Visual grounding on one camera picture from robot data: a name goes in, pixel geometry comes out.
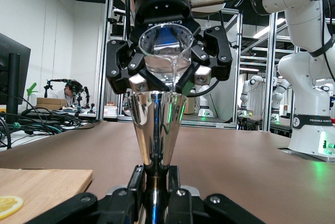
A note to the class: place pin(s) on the clear glass measuring cup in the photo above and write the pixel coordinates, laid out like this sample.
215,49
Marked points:
162,63

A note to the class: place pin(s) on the black computer monitor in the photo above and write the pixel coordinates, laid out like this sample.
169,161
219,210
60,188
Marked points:
14,64

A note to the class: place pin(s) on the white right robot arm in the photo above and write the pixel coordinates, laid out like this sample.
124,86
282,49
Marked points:
301,90

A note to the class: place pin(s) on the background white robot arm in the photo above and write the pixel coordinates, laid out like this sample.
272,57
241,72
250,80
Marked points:
278,90
247,90
206,103

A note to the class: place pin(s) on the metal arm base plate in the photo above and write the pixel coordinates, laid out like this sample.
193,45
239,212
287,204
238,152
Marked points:
301,154

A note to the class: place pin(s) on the aluminium extrusion frame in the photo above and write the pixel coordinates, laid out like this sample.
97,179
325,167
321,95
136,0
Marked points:
102,51

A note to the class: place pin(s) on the cardboard box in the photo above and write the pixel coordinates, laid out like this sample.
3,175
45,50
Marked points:
51,102

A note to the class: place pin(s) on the steel double jigger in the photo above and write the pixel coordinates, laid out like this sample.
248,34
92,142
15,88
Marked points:
146,122

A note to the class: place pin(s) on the brown table cover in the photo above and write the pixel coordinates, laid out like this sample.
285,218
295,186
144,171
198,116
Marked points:
235,156

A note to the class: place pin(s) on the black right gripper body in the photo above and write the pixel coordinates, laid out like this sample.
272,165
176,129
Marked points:
162,1

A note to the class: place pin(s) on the seated person white coat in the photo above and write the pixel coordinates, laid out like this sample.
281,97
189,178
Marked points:
70,90

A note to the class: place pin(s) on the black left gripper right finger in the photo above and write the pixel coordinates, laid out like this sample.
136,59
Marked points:
188,208

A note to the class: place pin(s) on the lemon slice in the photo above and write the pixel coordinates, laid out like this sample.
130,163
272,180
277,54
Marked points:
10,204

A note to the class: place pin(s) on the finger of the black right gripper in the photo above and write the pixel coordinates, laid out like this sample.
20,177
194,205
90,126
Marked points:
116,64
217,56

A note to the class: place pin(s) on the wooden cutting board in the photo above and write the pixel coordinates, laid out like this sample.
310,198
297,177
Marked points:
47,184

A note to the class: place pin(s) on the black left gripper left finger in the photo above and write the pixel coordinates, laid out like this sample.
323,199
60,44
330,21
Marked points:
115,208

